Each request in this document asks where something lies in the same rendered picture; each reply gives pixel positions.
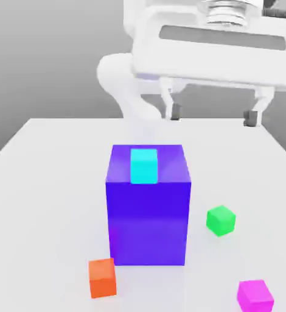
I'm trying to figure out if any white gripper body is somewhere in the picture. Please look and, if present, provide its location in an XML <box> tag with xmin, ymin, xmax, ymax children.
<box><xmin>130</xmin><ymin>5</ymin><xmax>286</xmax><ymax>93</ymax></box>

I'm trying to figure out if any small cyan cube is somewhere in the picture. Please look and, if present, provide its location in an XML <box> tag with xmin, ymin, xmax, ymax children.
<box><xmin>130</xmin><ymin>148</ymin><xmax>159</xmax><ymax>185</ymax></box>

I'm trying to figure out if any small green cube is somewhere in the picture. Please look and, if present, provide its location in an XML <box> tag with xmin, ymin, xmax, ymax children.
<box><xmin>205</xmin><ymin>204</ymin><xmax>237</xmax><ymax>238</ymax></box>

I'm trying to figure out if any small orange cube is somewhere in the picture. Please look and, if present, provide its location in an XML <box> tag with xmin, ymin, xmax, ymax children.
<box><xmin>88</xmin><ymin>257</ymin><xmax>117</xmax><ymax>299</ymax></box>

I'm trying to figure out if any small magenta cube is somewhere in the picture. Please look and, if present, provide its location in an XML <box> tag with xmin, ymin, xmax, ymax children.
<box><xmin>236</xmin><ymin>279</ymin><xmax>275</xmax><ymax>312</ymax></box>

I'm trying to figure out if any large purple box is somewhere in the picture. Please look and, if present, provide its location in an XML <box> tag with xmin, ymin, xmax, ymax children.
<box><xmin>105</xmin><ymin>144</ymin><xmax>192</xmax><ymax>267</ymax></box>

